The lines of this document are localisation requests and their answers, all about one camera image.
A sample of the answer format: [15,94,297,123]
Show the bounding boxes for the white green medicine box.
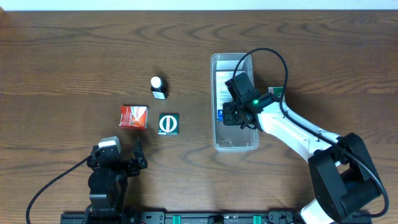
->
[268,86,285,102]

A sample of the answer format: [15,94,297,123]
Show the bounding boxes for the blue Kool Fever box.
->
[215,60,238,121]

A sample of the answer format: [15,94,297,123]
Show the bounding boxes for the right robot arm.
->
[223,88,389,223]

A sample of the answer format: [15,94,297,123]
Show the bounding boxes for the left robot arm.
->
[87,136,147,220]

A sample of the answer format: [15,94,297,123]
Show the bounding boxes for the clear plastic container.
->
[210,53,259,152]

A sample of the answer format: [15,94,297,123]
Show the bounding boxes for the green round-logo box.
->
[158,114,179,135]

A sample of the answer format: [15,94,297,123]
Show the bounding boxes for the red Panadol box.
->
[119,105,149,129]

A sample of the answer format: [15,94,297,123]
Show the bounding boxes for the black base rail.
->
[60,210,373,224]

